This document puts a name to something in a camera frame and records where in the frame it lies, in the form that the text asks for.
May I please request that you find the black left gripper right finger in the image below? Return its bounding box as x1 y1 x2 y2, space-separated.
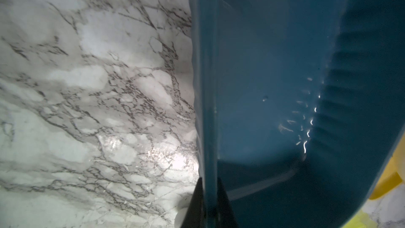
216 178 238 228

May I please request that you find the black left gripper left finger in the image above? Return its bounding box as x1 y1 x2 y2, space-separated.
180 178 204 228

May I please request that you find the yellow shuttlecock one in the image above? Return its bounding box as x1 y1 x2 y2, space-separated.
342 211 378 228

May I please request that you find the teal plastic storage box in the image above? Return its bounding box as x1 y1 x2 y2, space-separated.
189 0 405 228

